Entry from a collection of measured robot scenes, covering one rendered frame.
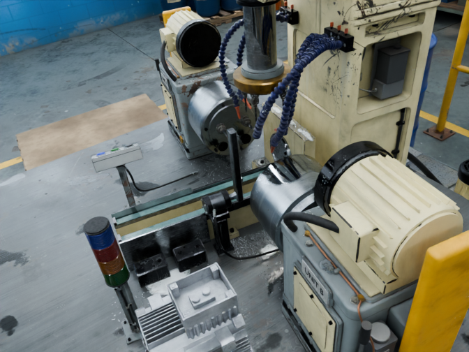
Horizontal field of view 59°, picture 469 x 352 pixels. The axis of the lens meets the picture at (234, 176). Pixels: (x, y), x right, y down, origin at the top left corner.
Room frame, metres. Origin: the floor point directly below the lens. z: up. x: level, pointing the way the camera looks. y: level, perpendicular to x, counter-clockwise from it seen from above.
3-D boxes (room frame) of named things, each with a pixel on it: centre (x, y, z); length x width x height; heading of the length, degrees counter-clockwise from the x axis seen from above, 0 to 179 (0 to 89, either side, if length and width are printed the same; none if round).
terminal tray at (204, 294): (0.55, 0.10, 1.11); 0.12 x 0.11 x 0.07; 113
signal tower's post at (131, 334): (0.71, 0.33, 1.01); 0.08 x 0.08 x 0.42; 19
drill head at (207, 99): (1.50, 0.03, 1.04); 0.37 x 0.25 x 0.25; 19
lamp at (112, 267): (0.71, 0.33, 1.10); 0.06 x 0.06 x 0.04
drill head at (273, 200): (0.86, -0.19, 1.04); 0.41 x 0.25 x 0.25; 19
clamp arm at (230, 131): (1.00, -0.01, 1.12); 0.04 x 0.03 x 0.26; 109
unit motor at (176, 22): (1.76, 0.16, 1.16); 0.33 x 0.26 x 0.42; 19
